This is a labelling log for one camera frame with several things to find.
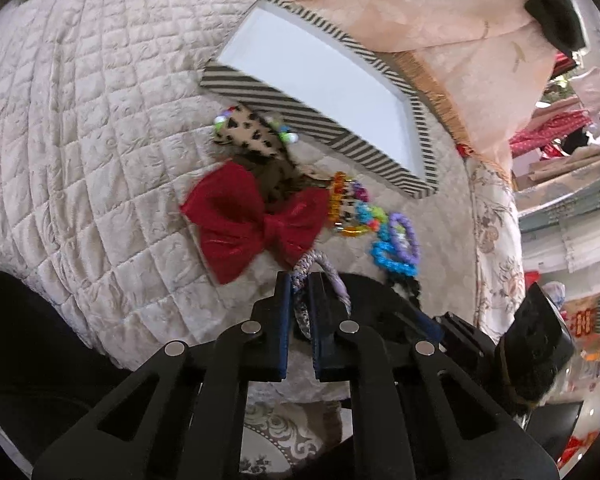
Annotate green blue star bracelet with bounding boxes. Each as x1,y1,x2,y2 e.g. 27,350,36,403
352,181,406,241

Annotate floral cream bed cover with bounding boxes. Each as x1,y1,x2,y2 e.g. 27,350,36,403
465,158,526,341

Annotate hanging clothes rack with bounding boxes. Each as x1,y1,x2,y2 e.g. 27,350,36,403
509,66,600,157

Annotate leopard print hair bow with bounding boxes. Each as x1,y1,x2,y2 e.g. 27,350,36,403
213,105,332,203

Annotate small red tag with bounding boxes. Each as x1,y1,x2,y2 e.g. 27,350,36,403
455,143,471,158

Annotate peach fringed blanket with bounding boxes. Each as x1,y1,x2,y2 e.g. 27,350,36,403
294,0,556,178

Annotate red satin hair bow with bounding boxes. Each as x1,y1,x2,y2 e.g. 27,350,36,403
181,162,329,285

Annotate striped shallow tray box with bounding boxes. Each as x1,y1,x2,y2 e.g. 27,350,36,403
200,0,438,198

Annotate purple bead bracelet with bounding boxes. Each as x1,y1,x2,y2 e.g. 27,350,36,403
386,211,422,267

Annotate blue bead bracelet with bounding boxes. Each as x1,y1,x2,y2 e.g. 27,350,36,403
369,239,420,278

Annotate black scrunchie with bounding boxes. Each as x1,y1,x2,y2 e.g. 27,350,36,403
385,273,422,310

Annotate orange amber bead bracelet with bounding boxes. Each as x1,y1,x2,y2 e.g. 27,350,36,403
328,171,376,238

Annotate lilac spiral hair tie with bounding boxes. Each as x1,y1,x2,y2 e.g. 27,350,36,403
289,248,352,340

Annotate cream quilted bedspread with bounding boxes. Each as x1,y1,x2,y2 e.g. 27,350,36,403
0,0,477,370

